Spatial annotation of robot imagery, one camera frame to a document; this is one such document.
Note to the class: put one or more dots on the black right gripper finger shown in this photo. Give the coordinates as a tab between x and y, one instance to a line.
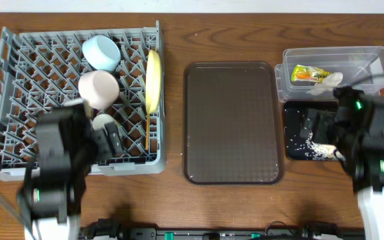
310	119
322	129

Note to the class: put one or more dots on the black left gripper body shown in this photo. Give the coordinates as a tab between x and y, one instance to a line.
103	144

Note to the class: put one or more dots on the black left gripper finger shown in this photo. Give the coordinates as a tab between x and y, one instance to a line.
114	139
104	151

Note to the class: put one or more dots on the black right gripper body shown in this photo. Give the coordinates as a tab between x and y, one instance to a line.
346	133

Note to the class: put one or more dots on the small light green cup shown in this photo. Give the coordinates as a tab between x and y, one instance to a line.
100	120

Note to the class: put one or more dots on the rice and food scraps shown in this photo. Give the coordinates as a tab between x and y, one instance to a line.
299	148

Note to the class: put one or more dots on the white tissue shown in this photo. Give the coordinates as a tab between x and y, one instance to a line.
327	84

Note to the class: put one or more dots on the white pink-rimmed bowl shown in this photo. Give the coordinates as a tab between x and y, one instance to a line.
99	88

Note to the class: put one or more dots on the yellow snack wrapper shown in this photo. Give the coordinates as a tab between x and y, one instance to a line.
309	73

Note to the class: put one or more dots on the yellow plate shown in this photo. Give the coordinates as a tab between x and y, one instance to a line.
153	82

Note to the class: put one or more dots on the light blue bowl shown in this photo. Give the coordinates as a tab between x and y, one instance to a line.
101	53

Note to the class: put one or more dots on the wooden chopstick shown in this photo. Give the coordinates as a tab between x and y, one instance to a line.
147	132

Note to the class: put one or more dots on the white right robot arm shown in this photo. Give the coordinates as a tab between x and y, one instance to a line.
371	206

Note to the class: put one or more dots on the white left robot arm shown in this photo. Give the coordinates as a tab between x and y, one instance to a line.
48	228

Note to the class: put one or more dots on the black waste tray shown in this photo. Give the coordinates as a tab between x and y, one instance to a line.
293	112

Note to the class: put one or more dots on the clear plastic waste bin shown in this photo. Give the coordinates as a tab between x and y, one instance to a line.
361	66

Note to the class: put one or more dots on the grey plastic dishwasher rack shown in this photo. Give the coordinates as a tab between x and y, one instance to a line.
41	70

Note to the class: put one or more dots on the dark brown serving tray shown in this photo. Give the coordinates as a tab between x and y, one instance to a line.
232	129

